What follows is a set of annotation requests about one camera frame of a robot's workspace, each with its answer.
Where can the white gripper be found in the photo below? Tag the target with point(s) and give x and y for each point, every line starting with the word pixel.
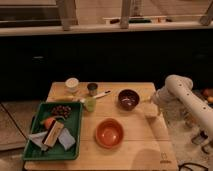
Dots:
pixel 160 98

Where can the dark purple bowl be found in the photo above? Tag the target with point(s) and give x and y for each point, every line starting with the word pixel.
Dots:
pixel 128 99

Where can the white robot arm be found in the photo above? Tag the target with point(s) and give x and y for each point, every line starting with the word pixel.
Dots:
pixel 179 87

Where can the white black-tipped marker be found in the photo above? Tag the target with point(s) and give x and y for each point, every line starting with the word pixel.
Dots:
pixel 101 94

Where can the orange bowl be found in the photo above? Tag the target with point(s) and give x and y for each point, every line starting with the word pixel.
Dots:
pixel 109 133

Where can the dark metal cup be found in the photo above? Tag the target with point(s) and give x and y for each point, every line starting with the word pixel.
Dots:
pixel 92 88

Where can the green cup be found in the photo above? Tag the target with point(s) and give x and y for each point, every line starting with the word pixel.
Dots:
pixel 90 104

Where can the white cup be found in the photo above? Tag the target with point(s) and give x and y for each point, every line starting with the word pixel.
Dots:
pixel 72 84

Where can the bunch of dark grapes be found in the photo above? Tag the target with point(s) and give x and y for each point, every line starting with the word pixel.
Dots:
pixel 61 111

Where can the light blue sponge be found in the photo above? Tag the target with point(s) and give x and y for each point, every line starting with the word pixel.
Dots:
pixel 66 139

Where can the orange fruit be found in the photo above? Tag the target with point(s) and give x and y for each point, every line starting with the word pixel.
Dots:
pixel 48 122

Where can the wooden black board eraser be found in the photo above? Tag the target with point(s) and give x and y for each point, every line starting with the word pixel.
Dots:
pixel 53 133

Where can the grey cloth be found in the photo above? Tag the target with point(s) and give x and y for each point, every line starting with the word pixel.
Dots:
pixel 37 138

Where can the green plastic tray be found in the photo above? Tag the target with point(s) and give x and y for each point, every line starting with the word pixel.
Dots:
pixel 73 123

